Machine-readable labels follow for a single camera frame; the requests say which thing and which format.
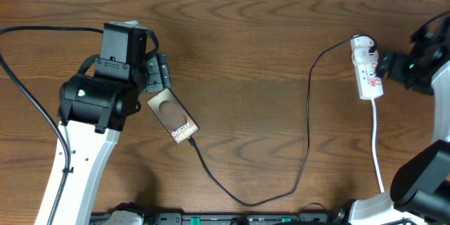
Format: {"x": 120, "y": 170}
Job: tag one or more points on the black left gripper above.
{"x": 160, "y": 74}

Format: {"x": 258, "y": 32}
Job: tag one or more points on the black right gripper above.
{"x": 396, "y": 60}

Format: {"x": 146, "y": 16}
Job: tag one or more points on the bronze Galaxy smartphone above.
{"x": 174, "y": 117}

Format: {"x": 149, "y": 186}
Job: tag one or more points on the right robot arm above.
{"x": 419, "y": 192}

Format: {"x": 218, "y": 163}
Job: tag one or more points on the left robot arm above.
{"x": 70, "y": 199}

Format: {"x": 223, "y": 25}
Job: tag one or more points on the white USB charger adapter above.
{"x": 363, "y": 41}

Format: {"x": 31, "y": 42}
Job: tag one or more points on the white power strip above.
{"x": 369, "y": 85}

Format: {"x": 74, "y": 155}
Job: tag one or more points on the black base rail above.
{"x": 305, "y": 217}

